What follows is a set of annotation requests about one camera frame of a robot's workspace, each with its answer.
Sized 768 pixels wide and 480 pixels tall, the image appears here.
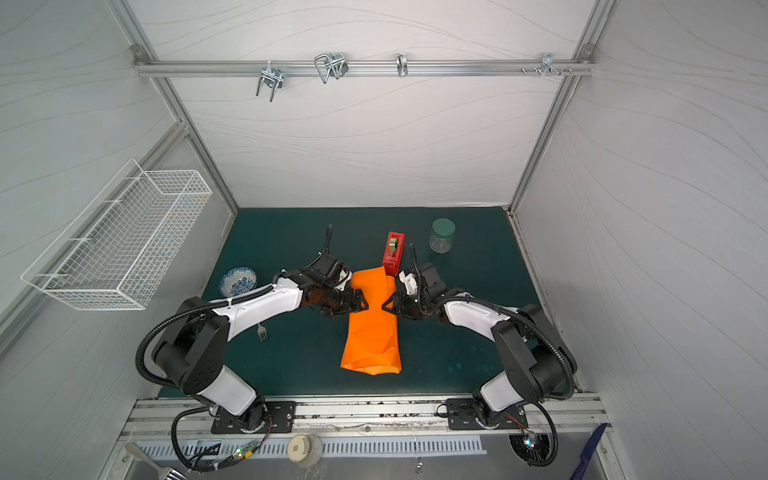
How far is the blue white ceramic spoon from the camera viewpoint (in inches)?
38.1

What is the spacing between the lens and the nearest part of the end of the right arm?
0.67 metres

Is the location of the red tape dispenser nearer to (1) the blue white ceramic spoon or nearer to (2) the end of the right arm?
(2) the end of the right arm

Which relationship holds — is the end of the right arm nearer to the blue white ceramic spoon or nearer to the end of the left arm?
the end of the left arm

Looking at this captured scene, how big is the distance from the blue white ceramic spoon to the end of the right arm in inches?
18.4
